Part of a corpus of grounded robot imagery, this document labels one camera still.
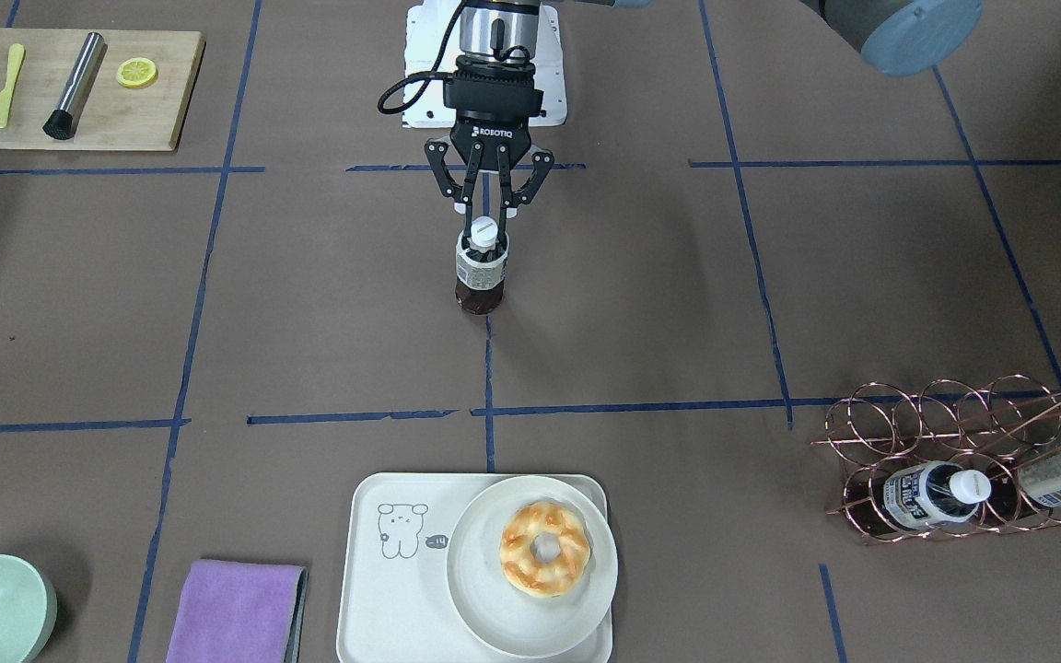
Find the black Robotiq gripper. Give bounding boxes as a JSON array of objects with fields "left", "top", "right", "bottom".
[{"left": 425, "top": 55, "right": 555, "bottom": 248}]

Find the tea bottle white cap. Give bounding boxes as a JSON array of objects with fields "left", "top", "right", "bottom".
[{"left": 454, "top": 216, "right": 509, "bottom": 316}]

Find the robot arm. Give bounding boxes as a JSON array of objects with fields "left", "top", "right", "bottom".
[
  {"left": 394, "top": 1, "right": 984, "bottom": 245},
  {"left": 425, "top": 1, "right": 554, "bottom": 249}
]

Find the cream serving tray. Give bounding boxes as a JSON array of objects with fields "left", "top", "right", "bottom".
[{"left": 336, "top": 471, "right": 619, "bottom": 662}]

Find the wooden cutting board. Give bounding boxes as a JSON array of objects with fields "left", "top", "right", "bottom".
[{"left": 0, "top": 27, "right": 205, "bottom": 152}]

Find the lemon slice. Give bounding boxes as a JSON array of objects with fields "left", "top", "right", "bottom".
[{"left": 115, "top": 56, "right": 159, "bottom": 89}]

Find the glazed donut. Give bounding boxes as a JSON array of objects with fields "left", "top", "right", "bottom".
[{"left": 498, "top": 501, "right": 592, "bottom": 599}]

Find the cream round plate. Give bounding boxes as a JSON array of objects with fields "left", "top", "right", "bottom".
[{"left": 446, "top": 474, "right": 619, "bottom": 662}]

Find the yellow plastic knife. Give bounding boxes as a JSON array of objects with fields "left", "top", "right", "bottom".
[{"left": 0, "top": 43, "right": 27, "bottom": 130}]

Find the purple folded cloth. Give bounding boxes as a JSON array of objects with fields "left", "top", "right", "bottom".
[{"left": 166, "top": 559, "right": 309, "bottom": 662}]

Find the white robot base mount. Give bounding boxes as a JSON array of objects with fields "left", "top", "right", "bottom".
[{"left": 402, "top": 1, "right": 568, "bottom": 130}]

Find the copper wire bottle carrier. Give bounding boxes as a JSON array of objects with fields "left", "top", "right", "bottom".
[{"left": 812, "top": 374, "right": 1061, "bottom": 545}]

